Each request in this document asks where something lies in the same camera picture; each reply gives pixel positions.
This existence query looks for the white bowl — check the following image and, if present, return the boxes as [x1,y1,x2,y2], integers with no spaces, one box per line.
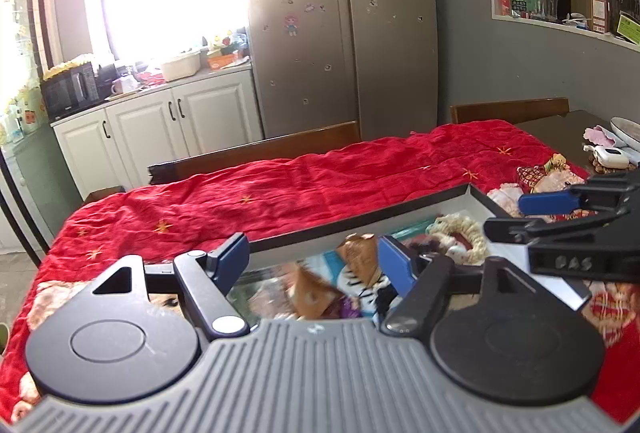
[610,116,640,150]

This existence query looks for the orange container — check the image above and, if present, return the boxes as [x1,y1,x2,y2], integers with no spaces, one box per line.
[206,52,242,72]

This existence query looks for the black microwave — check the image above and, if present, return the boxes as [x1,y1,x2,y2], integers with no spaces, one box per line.
[40,62,101,121]

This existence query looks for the black small appliance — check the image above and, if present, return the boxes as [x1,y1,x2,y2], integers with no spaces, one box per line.
[97,64,119,100]

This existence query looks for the brown pyramid sachet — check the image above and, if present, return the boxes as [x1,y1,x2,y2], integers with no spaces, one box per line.
[340,233,379,287]
[287,263,347,320]

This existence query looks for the black shallow cardboard box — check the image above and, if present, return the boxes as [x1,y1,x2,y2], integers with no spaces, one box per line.
[227,183,593,321]

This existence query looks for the white plastic basin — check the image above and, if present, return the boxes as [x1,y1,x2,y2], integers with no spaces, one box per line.
[160,54,202,82]

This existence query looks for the pale green cabinet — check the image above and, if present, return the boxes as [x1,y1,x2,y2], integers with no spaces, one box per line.
[0,123,84,256]

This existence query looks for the dark wooden chair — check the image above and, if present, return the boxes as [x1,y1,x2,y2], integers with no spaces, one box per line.
[450,98,571,124]
[147,122,362,186]

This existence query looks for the silver refrigerator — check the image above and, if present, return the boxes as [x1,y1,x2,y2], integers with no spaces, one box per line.
[235,0,441,140]

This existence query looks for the green labelled box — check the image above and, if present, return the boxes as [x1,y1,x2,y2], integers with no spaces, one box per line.
[616,10,640,46]

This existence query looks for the yellow flower garland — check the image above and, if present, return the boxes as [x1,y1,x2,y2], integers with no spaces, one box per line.
[42,57,94,80]

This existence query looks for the brown fuzzy scrunchie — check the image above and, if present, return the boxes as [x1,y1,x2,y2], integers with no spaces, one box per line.
[402,237,446,260]

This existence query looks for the black scrunchie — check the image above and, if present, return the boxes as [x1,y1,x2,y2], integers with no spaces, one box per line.
[375,285,402,315]

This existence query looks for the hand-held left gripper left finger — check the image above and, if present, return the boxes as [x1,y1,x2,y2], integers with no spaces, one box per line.
[92,233,251,342]

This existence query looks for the white small device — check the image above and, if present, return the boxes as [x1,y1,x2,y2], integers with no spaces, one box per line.
[597,146,632,172]

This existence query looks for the pink cloth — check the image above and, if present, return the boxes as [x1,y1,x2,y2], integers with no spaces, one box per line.
[584,125,621,150]

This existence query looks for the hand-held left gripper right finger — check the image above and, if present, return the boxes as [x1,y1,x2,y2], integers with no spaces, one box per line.
[377,237,570,337]

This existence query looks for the red blanket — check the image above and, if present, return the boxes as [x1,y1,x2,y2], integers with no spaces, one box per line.
[0,118,596,419]

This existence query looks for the group of white bottles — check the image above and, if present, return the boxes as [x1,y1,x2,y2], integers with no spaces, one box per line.
[0,82,47,144]

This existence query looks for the cream crochet doll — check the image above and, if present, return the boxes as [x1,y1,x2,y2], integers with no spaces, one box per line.
[427,214,494,265]

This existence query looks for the cat print patchwork cloth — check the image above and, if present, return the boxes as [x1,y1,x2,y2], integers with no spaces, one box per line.
[487,153,640,354]

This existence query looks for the white kitchen cabinet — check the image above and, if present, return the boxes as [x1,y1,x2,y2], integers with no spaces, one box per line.
[50,65,266,192]

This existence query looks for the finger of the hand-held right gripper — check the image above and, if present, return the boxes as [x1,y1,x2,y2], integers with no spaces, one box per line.
[518,189,597,217]
[484,212,619,247]

